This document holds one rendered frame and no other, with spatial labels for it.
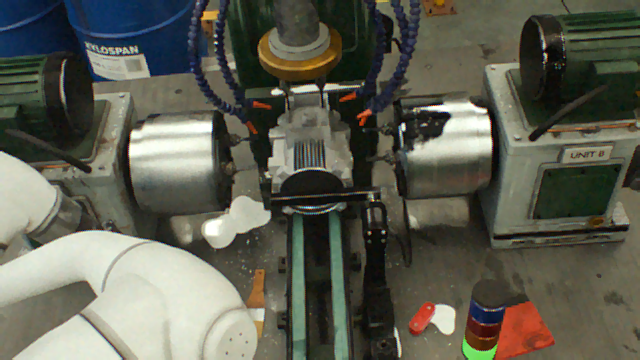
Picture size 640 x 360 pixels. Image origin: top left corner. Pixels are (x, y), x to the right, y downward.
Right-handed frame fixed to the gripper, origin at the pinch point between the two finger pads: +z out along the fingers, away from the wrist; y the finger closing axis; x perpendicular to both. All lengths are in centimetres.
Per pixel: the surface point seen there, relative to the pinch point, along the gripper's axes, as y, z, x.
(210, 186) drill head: 29.2, 8.8, -3.7
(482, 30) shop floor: 236, 161, -43
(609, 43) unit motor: 36, 33, -90
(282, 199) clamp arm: 28.4, 21.6, -14.2
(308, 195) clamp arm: 28.7, 24.5, -19.5
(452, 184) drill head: 28, 41, -48
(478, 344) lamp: -16, 34, -48
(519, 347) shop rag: -1, 67, -45
